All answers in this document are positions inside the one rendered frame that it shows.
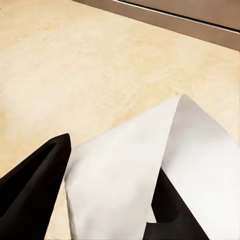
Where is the paper coffee filter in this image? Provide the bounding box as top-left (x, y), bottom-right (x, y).
top-left (63, 93), bottom-right (240, 240)

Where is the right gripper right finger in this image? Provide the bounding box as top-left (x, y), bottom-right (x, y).
top-left (143, 168), bottom-right (210, 240)

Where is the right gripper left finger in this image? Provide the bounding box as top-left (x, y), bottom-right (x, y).
top-left (0, 133), bottom-right (72, 240)

